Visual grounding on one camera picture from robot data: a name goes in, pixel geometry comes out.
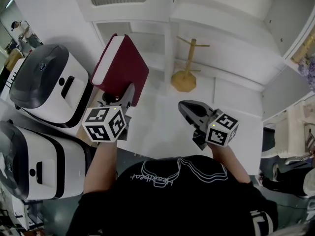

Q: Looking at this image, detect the red hardcover book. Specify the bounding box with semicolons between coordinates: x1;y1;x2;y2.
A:
90;33;150;108

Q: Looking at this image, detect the large cardboard box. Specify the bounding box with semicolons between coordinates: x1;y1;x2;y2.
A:
76;87;107;148

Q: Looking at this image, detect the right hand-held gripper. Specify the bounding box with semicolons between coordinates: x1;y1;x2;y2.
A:
177;99;240;150

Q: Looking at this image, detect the white desk with shelves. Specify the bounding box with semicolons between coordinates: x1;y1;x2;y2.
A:
70;0;315;177

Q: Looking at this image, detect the wooden mug tree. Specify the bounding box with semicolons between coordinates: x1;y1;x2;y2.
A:
171;35;211;93

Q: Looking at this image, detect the person's left forearm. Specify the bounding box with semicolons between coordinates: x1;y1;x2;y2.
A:
83;141;118;195

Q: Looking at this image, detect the purple flower bunch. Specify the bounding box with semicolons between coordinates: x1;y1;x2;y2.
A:
297;57;315;91

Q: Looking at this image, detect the person's right forearm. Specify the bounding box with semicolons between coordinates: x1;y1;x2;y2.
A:
209;143;252;184

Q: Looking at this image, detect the white tissue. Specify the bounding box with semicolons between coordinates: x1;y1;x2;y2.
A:
0;153;8;179

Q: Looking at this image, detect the person's black printed shirt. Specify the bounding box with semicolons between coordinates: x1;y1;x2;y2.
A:
68;155;279;236

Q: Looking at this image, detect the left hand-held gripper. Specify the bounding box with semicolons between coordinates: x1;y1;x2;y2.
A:
82;82;136;144

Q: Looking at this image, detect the small cardboard box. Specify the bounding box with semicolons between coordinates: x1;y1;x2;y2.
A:
4;47;25;71

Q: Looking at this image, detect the white ornate dressing table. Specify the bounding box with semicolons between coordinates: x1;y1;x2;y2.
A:
262;99;315;160

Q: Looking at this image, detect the white and grey appliance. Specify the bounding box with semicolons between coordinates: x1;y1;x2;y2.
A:
0;120;87;202
9;43;95;129

